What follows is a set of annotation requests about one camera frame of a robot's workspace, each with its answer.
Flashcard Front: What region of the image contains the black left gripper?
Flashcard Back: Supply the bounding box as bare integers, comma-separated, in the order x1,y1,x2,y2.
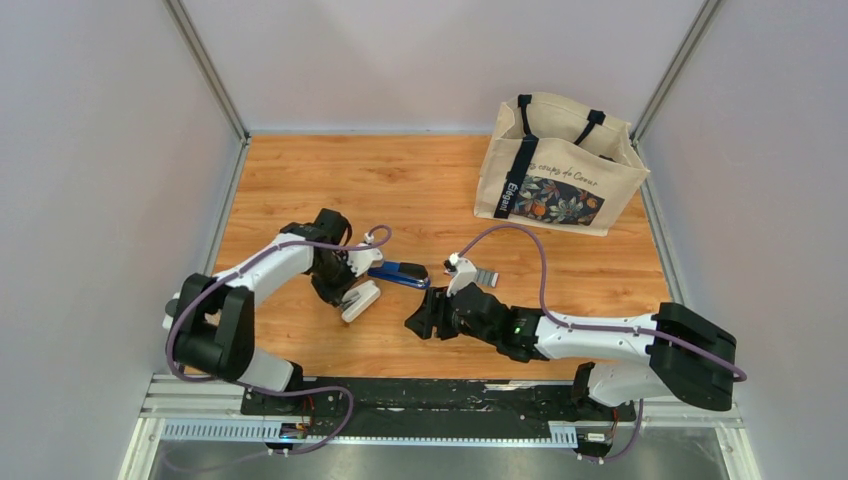
311,251,365,307

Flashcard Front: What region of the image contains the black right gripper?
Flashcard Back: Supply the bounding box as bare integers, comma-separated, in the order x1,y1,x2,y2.
405,286,498,347

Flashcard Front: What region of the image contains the white stapler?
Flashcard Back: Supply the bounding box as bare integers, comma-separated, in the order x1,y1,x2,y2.
340,280,381,323

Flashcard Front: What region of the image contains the blue stapler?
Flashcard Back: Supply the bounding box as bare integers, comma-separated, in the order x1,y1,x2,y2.
368,261,430,290

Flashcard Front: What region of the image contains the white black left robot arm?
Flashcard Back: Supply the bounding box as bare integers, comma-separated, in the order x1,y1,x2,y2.
164,209,382,415

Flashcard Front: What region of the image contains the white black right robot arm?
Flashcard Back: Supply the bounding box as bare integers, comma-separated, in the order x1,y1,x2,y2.
404,284,745,419

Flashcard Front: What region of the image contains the red white staple box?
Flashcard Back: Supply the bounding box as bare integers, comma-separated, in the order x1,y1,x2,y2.
473,265,498,288

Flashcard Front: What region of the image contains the beige floral tote bag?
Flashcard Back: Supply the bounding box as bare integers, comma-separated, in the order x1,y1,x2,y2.
473,92,650,237

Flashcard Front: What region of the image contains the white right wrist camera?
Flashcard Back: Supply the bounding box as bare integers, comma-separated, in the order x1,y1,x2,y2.
444,252,477,297

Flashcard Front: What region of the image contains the aluminium frame rail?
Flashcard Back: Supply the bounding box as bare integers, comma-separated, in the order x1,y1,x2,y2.
119,375,760,479

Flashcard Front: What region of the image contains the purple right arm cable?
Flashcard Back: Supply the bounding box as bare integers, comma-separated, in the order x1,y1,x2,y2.
457,223,749,463

